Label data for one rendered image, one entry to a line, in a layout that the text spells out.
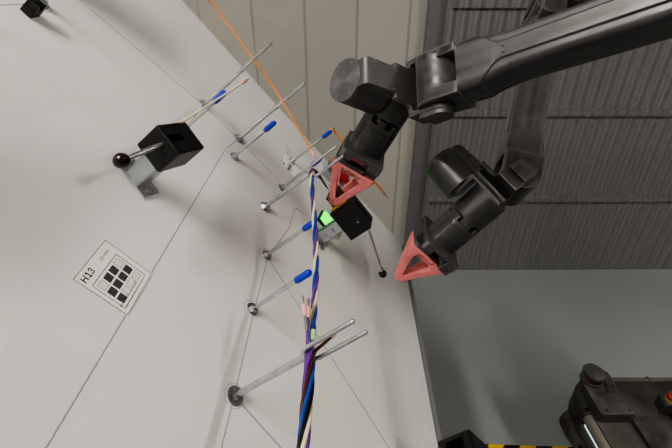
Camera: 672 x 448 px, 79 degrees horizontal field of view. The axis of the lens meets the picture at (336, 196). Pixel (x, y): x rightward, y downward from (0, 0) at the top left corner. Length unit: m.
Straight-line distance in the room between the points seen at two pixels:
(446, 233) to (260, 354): 0.33
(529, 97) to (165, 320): 0.64
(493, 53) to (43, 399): 0.50
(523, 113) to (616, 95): 1.53
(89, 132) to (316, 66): 1.51
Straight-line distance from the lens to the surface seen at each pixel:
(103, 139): 0.48
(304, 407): 0.33
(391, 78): 0.54
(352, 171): 0.59
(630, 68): 2.25
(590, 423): 1.68
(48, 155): 0.43
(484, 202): 0.63
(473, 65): 0.52
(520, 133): 0.72
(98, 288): 0.37
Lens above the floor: 1.49
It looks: 29 degrees down
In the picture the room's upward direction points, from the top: straight up
